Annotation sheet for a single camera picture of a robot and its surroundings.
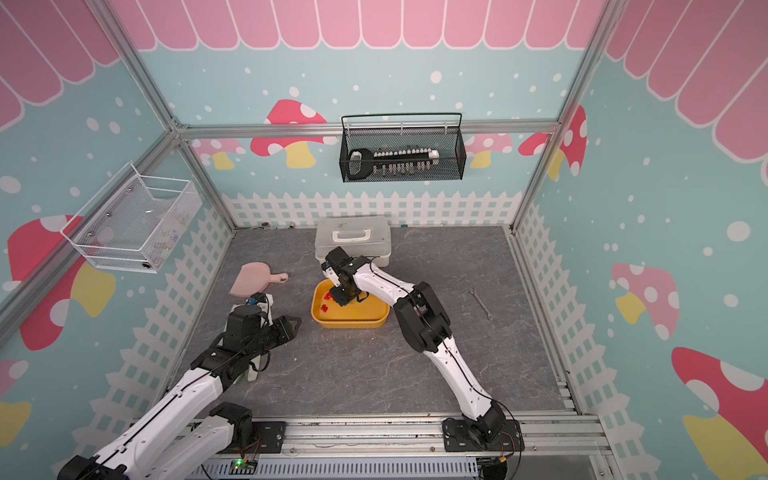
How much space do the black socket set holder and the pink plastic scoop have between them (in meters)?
0.46

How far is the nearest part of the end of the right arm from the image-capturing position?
76 cm

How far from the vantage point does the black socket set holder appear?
0.89 meters

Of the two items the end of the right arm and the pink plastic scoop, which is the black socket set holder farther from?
the pink plastic scoop

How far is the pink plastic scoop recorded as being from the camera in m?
1.05

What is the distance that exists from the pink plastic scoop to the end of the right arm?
247 millimetres

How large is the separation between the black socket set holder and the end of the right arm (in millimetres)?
247
